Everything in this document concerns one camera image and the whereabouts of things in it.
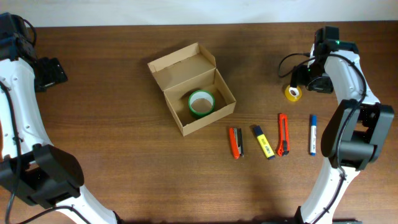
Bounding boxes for small yellow tape roll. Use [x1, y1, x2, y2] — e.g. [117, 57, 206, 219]
[284, 85, 302, 102]

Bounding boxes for blue white marker pen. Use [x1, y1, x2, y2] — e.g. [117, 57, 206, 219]
[310, 114, 317, 156]

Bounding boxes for green tape roll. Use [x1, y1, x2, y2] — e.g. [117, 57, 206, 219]
[188, 90, 215, 119]

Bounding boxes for brown cardboard box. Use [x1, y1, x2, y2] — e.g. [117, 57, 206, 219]
[148, 43, 236, 136]

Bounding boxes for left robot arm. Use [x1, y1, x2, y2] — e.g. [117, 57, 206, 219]
[1, 12, 122, 223]

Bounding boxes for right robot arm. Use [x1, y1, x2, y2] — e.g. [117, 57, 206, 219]
[285, 26, 394, 223]

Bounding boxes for yellow highlighter marker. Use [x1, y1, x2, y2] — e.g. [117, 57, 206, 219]
[253, 126, 275, 159]

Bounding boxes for orange utility knife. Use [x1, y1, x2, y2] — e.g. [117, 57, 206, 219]
[277, 113, 290, 157]

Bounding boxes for orange stapler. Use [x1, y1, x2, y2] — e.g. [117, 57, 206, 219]
[229, 128, 244, 159]

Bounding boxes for left black cable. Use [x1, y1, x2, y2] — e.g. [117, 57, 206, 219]
[0, 18, 91, 224]

